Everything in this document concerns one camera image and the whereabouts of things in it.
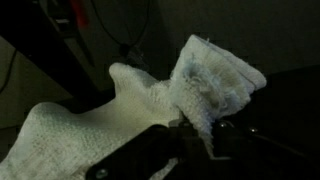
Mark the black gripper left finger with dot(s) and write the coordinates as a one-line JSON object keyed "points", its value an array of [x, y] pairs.
{"points": [[146, 153]]}

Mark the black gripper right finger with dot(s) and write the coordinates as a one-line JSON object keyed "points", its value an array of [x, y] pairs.
{"points": [[263, 156]]}

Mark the white terry towel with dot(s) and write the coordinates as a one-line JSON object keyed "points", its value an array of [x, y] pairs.
{"points": [[140, 110]]}

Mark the dark board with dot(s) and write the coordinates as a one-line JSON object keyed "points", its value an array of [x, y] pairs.
{"points": [[50, 43]]}

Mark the orange black clamp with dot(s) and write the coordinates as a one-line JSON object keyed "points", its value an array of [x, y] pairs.
{"points": [[79, 13]]}

